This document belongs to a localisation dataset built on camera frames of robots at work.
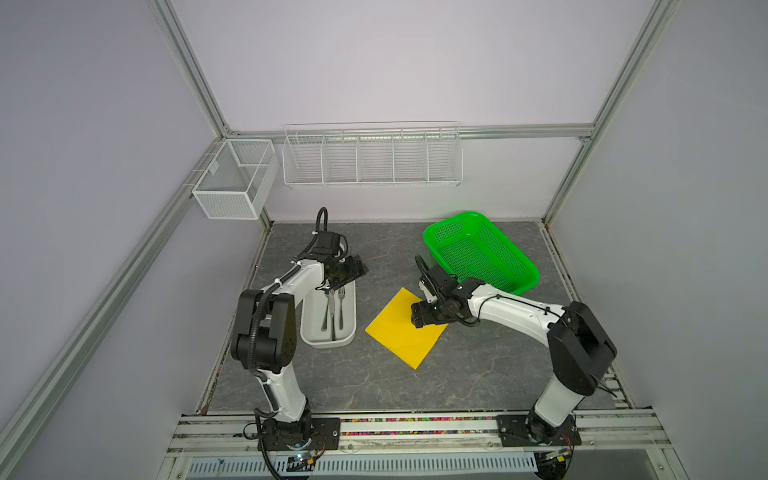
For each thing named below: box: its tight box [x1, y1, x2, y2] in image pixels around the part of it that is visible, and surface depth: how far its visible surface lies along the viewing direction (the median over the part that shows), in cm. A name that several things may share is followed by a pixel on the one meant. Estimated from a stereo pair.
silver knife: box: [328, 290, 336, 341], surface depth 98 cm
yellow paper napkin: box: [365, 287, 448, 370], surface depth 91 cm
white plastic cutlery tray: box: [300, 280, 357, 349], surface depth 95 cm
